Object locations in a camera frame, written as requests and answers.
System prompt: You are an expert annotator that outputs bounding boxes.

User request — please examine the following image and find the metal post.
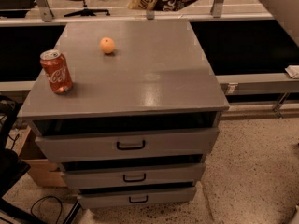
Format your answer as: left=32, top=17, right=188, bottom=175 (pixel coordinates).
left=146, top=10, right=155, bottom=20
left=210, top=0, right=224, bottom=18
left=36, top=0, right=54, bottom=22

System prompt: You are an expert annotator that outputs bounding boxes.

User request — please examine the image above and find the cardboard box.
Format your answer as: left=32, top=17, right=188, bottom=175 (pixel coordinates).
left=15, top=127, right=65, bottom=187

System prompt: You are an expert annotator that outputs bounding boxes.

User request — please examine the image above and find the middle metal post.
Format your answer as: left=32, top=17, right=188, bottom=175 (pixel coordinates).
left=146, top=10, right=155, bottom=20

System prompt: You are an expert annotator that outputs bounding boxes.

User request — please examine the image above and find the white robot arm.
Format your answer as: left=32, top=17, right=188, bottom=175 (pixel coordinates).
left=259, top=0, right=299, bottom=46

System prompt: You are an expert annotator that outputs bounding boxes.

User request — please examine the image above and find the right metal post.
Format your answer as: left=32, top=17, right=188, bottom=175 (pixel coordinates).
left=210, top=0, right=224, bottom=18

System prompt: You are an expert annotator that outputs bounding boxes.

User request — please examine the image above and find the white paper on ledge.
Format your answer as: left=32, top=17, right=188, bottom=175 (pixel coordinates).
left=285, top=65, right=299, bottom=79

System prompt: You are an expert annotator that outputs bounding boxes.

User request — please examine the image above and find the middle grey drawer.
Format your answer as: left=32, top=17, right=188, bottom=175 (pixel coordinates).
left=61, top=163, right=206, bottom=189

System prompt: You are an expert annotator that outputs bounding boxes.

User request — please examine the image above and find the grey drawer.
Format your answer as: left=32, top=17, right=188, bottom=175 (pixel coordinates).
left=78, top=187, right=196, bottom=209
left=36, top=128, right=220, bottom=163
left=61, top=163, right=206, bottom=189

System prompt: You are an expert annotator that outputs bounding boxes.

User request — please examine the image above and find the red coke can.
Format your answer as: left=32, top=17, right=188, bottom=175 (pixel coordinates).
left=40, top=49, right=73, bottom=94

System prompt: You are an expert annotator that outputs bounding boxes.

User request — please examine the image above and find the left metal post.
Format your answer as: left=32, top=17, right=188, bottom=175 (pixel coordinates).
left=36, top=0, right=54, bottom=22

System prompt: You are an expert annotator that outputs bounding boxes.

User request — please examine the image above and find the black floor cable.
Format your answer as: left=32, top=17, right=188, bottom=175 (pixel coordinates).
left=30, top=195, right=64, bottom=224

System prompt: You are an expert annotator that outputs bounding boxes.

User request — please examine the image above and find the top grey drawer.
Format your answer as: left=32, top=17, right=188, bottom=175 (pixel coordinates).
left=36, top=128, right=220, bottom=163

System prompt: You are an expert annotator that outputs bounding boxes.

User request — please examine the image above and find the grey drawer cabinet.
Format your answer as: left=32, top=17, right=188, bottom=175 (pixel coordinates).
left=20, top=21, right=229, bottom=196

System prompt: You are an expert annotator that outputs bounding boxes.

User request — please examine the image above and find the orange fruit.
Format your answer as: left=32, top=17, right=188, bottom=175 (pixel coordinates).
left=100, top=37, right=115, bottom=54

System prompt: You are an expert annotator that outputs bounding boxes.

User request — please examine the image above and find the bottom grey drawer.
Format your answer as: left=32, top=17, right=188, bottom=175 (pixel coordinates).
left=78, top=187, right=196, bottom=209

